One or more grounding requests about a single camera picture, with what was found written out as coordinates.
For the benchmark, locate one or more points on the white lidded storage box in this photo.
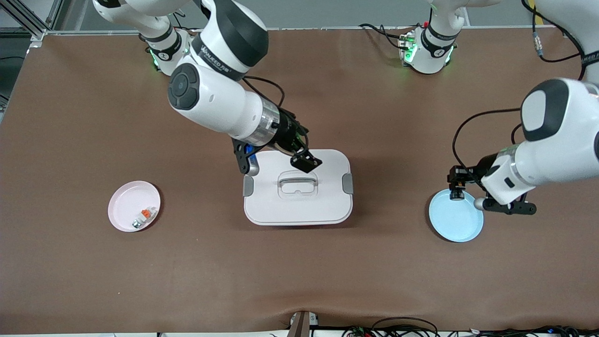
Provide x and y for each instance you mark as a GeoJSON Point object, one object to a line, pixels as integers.
{"type": "Point", "coordinates": [299, 206]}

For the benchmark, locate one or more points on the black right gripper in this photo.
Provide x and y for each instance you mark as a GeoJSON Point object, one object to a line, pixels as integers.
{"type": "Point", "coordinates": [288, 131]}

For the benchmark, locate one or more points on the small silver metal part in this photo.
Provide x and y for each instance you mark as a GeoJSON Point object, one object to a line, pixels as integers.
{"type": "Point", "coordinates": [136, 224]}

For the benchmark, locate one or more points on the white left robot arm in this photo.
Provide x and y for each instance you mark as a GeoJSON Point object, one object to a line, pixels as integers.
{"type": "Point", "coordinates": [561, 154]}

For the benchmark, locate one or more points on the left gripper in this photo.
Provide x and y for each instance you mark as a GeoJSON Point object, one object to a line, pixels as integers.
{"type": "Point", "coordinates": [485, 164]}

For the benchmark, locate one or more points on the brown table mat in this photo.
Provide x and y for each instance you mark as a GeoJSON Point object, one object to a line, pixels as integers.
{"type": "Point", "coordinates": [299, 271]}

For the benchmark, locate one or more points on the black orange switch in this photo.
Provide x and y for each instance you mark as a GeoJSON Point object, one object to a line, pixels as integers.
{"type": "Point", "coordinates": [456, 194]}

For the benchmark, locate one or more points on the aluminium frame profile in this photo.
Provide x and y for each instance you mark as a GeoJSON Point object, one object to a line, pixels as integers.
{"type": "Point", "coordinates": [28, 18]}

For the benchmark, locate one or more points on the light blue round plate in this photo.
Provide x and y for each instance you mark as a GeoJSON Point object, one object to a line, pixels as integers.
{"type": "Point", "coordinates": [456, 222]}

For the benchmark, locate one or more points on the pink round plate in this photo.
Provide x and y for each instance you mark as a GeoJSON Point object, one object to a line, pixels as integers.
{"type": "Point", "coordinates": [128, 201]}

